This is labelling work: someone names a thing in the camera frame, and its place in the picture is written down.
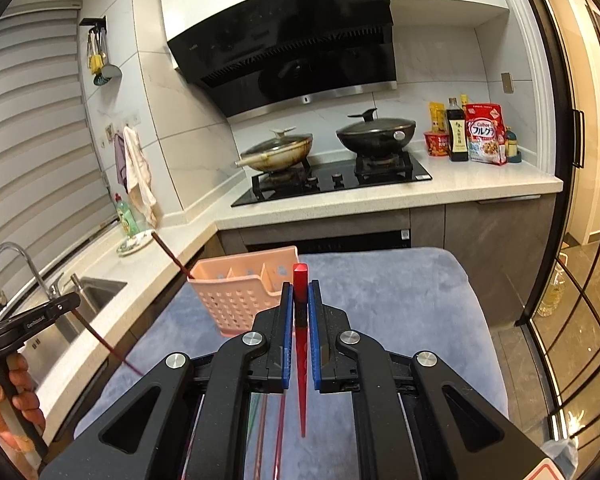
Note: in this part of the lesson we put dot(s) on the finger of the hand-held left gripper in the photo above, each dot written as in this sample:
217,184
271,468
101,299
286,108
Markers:
40,316

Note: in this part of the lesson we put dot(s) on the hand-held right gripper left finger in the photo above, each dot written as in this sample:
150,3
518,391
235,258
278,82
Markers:
286,335

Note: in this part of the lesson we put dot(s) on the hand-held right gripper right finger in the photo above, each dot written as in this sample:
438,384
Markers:
315,335

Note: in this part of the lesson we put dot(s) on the pink perforated utensil basket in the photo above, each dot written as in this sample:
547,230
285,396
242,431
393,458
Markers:
230,305

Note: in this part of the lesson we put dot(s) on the green chopstick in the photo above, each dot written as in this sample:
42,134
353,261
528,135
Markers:
255,415

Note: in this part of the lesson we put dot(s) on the brown chopstick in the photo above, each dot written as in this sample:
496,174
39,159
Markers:
263,440

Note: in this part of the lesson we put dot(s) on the dark red chopstick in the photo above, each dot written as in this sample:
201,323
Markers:
172,260

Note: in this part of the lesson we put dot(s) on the person's left hand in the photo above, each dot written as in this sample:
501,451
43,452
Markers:
0,410

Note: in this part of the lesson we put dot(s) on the steel faucet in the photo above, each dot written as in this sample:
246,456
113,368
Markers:
10,252

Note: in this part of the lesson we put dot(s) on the steel soap dispenser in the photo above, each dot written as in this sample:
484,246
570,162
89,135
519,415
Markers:
77,282

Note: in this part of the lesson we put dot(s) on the steel sink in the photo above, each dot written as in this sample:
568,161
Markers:
95,295

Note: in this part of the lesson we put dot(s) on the built-in black oven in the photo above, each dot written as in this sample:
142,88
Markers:
330,242

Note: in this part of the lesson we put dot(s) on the grey plush blanket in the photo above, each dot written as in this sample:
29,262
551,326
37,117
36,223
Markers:
405,300

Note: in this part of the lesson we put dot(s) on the green dish soap bottle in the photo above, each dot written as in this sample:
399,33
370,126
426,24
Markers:
126,217

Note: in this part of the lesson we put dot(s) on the black gas stove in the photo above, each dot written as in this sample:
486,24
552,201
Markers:
330,187

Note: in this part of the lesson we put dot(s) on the white window blind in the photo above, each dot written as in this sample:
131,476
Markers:
40,135

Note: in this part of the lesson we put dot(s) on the white hanging towel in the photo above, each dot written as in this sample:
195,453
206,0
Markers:
139,175

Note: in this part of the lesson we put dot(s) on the purple hanging cloth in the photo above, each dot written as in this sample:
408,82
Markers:
120,160

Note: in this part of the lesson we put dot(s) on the beige wok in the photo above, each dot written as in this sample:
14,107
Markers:
280,157

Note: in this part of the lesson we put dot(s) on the glass wok lid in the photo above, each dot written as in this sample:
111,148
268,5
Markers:
277,142

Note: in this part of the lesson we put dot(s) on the grey lower cabinet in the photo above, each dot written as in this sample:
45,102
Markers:
485,240

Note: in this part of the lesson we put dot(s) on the black wok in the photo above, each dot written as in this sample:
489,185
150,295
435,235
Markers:
375,142

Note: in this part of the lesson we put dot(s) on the black wok lid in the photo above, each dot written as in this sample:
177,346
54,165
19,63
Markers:
375,122

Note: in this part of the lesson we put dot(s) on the cooking oil bottle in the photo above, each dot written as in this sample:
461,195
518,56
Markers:
551,295

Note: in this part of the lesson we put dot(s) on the steel ladle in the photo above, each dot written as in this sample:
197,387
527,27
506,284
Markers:
111,74

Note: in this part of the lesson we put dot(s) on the yellow hanging utensil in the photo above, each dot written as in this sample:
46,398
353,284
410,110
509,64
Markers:
96,62

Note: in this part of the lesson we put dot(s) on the dark soy sauce bottle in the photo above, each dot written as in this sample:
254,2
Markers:
457,135

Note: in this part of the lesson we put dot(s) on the yellow packet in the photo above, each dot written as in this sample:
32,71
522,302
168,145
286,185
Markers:
436,116

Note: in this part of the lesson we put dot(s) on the red and white cereal bag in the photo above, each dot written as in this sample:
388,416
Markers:
487,135

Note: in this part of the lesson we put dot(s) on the teal and yellow holder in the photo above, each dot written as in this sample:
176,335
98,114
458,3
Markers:
512,149

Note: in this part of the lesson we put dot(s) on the black range hood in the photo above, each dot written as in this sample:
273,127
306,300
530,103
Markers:
280,35

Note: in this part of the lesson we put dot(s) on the black framed glass door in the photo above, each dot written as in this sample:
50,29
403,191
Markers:
570,60

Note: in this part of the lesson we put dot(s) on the white wall socket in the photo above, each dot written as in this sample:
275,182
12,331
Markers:
136,119

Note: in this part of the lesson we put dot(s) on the black wall utensil rack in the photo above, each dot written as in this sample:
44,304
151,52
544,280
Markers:
92,22

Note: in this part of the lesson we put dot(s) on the grey wall switch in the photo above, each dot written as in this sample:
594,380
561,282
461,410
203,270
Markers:
507,83

